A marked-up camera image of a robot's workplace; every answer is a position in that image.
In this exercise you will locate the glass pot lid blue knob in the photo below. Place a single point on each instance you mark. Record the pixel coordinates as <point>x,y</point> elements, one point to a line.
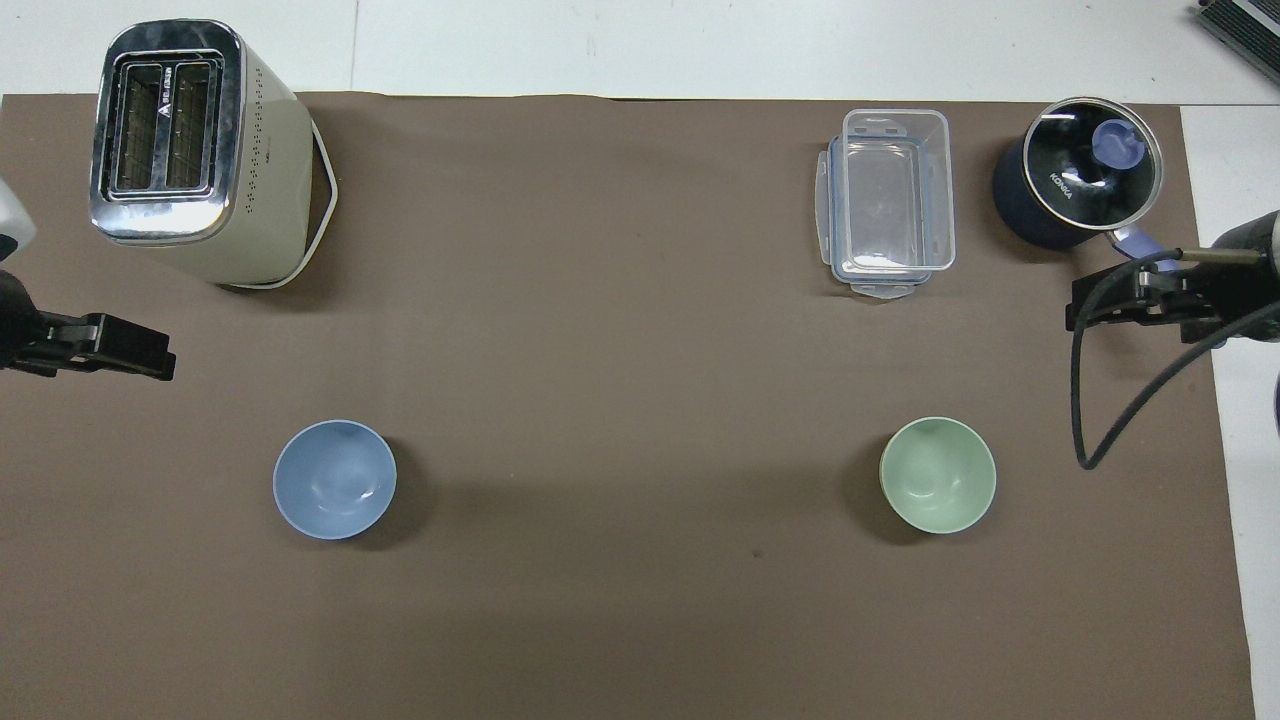
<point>1075,165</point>

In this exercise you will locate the clear container lid blue seal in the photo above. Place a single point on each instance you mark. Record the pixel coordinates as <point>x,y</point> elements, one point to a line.
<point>826,200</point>

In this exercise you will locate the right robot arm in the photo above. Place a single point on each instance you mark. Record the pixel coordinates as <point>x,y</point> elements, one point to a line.
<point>1258,232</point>

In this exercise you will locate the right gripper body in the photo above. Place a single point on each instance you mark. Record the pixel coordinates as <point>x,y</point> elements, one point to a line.
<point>1232,300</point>

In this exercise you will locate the dark blue pot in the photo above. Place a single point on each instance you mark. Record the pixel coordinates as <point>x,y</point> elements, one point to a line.
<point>1020,215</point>

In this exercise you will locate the dark grey ribbed device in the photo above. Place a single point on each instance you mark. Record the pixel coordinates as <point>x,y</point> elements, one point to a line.
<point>1245,22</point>

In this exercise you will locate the clear plastic food container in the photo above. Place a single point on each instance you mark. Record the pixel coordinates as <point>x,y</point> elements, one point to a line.
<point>895,190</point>

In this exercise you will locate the cream and chrome toaster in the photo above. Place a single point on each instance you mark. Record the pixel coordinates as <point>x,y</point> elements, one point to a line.
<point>250,180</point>

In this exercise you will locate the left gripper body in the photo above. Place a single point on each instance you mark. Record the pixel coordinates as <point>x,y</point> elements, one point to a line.
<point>18,330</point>

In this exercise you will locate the blue bowl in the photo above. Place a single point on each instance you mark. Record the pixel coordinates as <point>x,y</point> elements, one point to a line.
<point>334,480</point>

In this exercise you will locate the green bowl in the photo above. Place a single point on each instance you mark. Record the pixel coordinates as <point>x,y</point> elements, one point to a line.
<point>938,475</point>

